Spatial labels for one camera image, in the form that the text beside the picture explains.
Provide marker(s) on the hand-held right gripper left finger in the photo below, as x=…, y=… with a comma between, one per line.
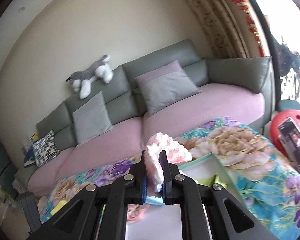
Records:
x=143, y=180

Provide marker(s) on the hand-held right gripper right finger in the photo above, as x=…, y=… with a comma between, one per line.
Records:
x=165, y=180

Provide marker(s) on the pink fluffy cloth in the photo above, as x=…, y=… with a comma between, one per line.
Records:
x=170, y=147

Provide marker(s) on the teal cardboard box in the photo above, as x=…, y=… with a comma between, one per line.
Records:
x=207, y=165

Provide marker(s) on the blue face mask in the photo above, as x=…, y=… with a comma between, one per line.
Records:
x=153, y=200

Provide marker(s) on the green cloth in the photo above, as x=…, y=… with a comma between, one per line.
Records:
x=205, y=181

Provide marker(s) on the plain grey pillow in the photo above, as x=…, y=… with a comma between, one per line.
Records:
x=91, y=120

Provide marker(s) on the floral blue blanket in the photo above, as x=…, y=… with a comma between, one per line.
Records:
x=240, y=140

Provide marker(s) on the yellow sponge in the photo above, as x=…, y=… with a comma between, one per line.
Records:
x=58, y=207

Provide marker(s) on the grey and pink pillow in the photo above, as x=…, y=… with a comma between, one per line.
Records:
x=165, y=87

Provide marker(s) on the black white patterned pillow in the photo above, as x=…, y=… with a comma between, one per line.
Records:
x=45, y=150

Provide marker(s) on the grey white plush dog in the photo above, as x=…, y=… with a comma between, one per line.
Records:
x=90, y=75

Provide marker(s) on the grey leather sofa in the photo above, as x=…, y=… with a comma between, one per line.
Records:
x=165, y=55

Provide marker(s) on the red plastic stool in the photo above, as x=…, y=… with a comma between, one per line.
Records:
x=280, y=127

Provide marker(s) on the black cardboard box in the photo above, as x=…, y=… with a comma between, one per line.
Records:
x=297, y=152

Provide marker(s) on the blue grey cabinet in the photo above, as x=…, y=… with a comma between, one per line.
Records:
x=1, y=165

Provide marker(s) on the beige patterned curtain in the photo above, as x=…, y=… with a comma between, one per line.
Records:
x=215, y=17

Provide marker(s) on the red hanging decoration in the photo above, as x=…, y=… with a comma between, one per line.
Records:
x=252, y=27

